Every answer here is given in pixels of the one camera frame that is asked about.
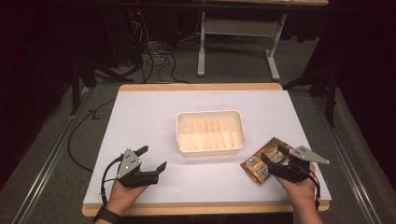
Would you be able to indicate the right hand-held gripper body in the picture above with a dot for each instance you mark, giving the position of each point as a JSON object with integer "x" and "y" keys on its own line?
{"x": 299, "y": 163}

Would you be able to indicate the person's right hand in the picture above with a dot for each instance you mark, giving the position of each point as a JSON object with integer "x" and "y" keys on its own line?
{"x": 299, "y": 189}

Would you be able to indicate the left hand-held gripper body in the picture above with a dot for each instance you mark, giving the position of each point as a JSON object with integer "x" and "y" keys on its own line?
{"x": 129, "y": 166}

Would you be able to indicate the white metal table frame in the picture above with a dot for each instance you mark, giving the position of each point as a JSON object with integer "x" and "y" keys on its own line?
{"x": 239, "y": 28}

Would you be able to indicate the gold foil snack packet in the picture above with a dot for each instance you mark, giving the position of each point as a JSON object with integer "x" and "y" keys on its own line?
{"x": 260, "y": 165}

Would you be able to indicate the white table mat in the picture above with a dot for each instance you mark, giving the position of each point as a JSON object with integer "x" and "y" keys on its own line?
{"x": 205, "y": 105}

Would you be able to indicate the person's left hand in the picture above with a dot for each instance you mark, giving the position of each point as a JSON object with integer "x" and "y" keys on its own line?
{"x": 124, "y": 196}

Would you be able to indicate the black wristwatch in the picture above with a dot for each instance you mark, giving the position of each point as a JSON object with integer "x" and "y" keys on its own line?
{"x": 107, "y": 215}

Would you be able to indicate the black metal stand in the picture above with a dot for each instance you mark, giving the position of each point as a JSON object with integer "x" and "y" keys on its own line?
{"x": 325, "y": 84}
{"x": 82, "y": 74}

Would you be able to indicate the white plastic tray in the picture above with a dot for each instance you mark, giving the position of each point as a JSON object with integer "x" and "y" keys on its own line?
{"x": 210, "y": 132}

